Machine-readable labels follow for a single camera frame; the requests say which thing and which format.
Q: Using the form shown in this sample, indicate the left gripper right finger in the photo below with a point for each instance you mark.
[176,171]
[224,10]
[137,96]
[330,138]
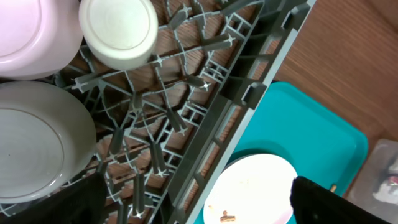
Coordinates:
[313,204]

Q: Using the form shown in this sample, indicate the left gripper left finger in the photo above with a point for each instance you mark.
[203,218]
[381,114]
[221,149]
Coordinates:
[80,203]

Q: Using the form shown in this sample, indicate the large white plate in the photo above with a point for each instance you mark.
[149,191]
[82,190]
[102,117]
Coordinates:
[253,189]

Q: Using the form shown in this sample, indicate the grey bowl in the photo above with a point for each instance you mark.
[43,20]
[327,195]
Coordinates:
[47,137]

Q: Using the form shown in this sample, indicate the white napkin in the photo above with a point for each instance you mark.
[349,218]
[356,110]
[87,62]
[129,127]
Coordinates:
[385,192]

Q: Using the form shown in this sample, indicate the red snack wrapper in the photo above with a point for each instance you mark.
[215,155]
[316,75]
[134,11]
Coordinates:
[393,180]

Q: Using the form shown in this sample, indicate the small pink plate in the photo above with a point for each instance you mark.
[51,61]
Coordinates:
[38,37]

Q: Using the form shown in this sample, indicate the white cup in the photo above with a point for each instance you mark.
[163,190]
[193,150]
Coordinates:
[121,34]

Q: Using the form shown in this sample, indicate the teal plastic tray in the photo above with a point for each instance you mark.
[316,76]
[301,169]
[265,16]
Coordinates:
[319,144]

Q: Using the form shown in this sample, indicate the clear plastic bin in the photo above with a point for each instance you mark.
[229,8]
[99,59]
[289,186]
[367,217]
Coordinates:
[370,177]

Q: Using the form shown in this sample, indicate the grey plastic dish rack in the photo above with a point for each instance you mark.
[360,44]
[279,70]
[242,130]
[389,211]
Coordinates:
[165,129]

